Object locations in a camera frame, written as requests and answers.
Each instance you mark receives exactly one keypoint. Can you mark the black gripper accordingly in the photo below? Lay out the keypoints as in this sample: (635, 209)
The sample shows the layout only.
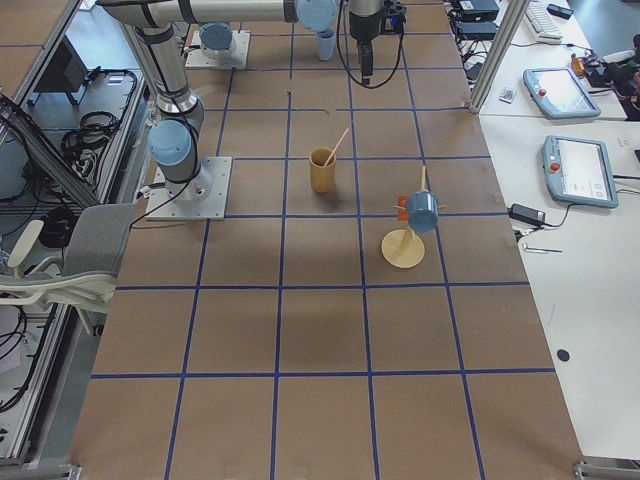
(363, 29)

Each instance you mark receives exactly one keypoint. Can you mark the light blue plastic cup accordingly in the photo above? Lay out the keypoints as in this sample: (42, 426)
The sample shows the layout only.
(325, 43)

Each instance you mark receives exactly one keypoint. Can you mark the pink chopstick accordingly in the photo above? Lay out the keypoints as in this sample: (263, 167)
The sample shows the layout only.
(333, 152)

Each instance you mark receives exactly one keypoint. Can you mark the blue cup on tree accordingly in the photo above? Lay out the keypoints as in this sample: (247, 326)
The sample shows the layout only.
(422, 211)

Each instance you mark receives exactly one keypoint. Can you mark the orange cup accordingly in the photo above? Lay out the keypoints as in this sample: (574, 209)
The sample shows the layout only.
(401, 208)

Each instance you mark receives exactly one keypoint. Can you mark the bamboo chopstick holder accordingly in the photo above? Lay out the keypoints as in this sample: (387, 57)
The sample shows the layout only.
(322, 170)

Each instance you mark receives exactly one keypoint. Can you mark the teach pendant far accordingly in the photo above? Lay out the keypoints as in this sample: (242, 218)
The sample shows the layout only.
(559, 94)

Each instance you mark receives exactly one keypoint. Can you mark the teach pendant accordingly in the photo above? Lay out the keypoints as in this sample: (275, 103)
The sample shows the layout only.
(559, 94)
(578, 171)

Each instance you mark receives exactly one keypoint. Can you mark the wooden mug tree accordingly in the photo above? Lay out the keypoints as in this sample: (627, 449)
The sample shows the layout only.
(404, 248)

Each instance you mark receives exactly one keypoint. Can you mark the black power adapter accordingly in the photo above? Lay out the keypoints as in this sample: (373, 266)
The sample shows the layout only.
(527, 215)

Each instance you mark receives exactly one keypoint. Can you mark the teach pendant near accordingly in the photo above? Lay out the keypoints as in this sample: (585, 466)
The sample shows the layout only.
(578, 171)

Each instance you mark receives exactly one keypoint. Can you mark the grey office chair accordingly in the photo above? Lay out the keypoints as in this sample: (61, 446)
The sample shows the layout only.
(85, 277)

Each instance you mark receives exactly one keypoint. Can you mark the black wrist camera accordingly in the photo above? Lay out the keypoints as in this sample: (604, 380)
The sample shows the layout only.
(394, 17)

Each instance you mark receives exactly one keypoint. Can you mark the aluminium frame post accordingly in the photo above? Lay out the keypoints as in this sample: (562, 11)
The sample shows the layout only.
(512, 17)

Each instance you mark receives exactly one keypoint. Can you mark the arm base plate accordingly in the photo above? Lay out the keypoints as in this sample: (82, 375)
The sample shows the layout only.
(199, 56)
(205, 196)

